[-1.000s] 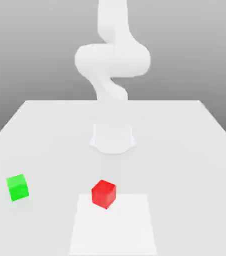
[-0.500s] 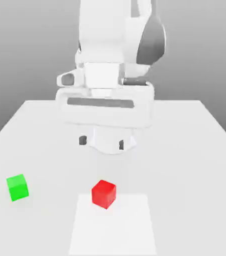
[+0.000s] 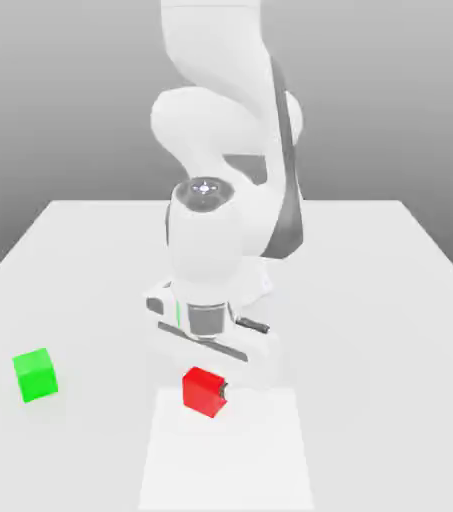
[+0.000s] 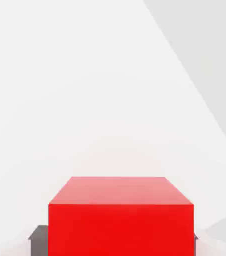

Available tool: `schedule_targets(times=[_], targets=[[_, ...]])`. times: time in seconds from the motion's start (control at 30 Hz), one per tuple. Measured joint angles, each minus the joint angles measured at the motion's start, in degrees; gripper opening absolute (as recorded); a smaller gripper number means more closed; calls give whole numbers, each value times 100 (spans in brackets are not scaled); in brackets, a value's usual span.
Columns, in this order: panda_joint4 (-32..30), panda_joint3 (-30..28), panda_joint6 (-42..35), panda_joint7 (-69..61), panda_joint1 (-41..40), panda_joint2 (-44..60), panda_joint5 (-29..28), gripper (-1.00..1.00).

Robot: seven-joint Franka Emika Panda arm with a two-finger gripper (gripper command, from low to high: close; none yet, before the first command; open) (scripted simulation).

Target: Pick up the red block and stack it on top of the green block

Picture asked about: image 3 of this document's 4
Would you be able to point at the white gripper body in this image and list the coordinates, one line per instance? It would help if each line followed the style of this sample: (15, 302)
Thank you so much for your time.
(258, 352)

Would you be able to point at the small green cube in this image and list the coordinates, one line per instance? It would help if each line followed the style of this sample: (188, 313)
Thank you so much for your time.
(35, 376)

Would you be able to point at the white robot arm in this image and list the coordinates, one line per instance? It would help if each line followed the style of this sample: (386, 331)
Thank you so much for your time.
(206, 240)

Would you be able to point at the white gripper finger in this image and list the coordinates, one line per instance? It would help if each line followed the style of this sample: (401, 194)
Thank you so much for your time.
(223, 390)

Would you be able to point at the small red cube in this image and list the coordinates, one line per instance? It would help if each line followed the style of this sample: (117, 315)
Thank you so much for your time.
(201, 391)

